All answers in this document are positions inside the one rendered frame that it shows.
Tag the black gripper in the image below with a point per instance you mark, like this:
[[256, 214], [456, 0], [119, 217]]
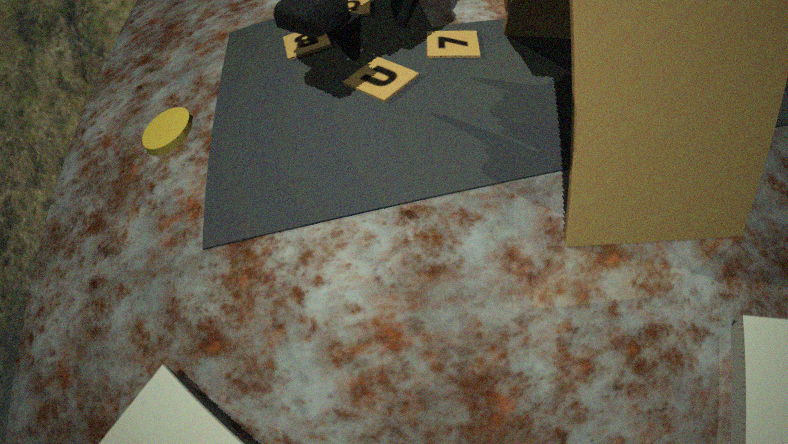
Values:
[[314, 18]]

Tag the yellow round disc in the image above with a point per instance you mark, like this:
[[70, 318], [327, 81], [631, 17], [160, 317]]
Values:
[[167, 131]]

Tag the tan square tile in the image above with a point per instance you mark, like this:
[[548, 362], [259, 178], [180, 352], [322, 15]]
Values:
[[452, 44], [381, 79], [298, 45], [362, 7]]

